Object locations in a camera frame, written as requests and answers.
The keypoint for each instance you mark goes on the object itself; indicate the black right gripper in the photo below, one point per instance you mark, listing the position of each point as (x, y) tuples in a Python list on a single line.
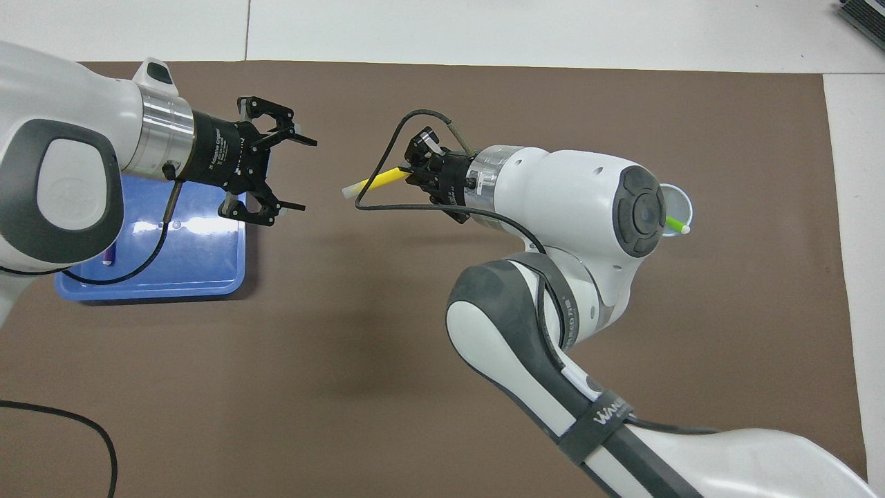
[(458, 183)]

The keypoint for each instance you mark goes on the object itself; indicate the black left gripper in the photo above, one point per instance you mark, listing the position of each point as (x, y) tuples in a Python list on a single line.
[(225, 152)]

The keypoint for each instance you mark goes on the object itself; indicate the yellow pen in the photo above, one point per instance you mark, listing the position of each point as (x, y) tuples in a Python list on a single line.
[(377, 182)]

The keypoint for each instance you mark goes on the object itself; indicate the green pen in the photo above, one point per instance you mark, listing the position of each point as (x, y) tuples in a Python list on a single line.
[(676, 224)]

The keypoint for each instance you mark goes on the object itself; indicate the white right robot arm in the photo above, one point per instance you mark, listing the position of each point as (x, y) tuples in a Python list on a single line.
[(574, 194)]

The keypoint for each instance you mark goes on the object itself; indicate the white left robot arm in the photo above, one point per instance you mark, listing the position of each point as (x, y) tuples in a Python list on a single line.
[(69, 90)]

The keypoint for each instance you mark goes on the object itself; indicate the blue plastic tray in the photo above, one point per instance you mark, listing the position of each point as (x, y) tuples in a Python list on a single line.
[(200, 263)]

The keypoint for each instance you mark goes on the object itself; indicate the brown table mat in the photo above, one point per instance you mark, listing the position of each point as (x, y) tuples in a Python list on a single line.
[(346, 360)]

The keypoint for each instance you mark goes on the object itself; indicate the clear plastic cup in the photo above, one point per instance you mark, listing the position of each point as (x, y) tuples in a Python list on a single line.
[(677, 200)]

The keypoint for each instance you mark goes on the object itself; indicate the grey ribbed device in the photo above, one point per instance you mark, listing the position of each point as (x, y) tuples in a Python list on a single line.
[(868, 17)]

